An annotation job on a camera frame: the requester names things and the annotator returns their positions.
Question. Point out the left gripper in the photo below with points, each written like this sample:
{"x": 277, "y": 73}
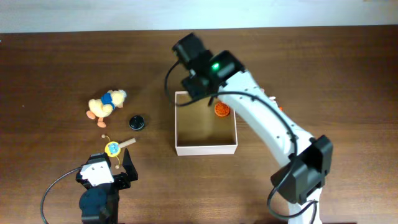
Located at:
{"x": 124, "y": 180}

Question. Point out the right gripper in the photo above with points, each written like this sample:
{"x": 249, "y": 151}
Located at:
{"x": 193, "y": 88}

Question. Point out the yellow rattle drum wooden handle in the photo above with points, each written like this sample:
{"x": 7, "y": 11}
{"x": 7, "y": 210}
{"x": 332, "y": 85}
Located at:
{"x": 113, "y": 148}

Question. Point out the orange ribbed round ball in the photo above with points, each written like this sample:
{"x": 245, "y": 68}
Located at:
{"x": 221, "y": 109}

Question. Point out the black round cap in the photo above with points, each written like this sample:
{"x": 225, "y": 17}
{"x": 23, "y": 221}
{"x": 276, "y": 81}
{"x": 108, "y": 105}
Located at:
{"x": 137, "y": 123}

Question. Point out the yellow plush duck blue vest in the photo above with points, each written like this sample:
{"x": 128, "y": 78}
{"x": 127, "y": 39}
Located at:
{"x": 104, "y": 106}

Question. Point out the pink toy duck with hat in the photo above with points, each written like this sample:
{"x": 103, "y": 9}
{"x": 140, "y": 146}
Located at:
{"x": 273, "y": 100}

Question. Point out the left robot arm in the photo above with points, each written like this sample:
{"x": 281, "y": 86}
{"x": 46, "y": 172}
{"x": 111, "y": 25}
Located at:
{"x": 99, "y": 204}

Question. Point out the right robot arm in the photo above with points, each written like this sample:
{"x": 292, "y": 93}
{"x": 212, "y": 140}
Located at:
{"x": 304, "y": 160}

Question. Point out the open cardboard box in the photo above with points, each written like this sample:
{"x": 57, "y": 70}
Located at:
{"x": 199, "y": 131}

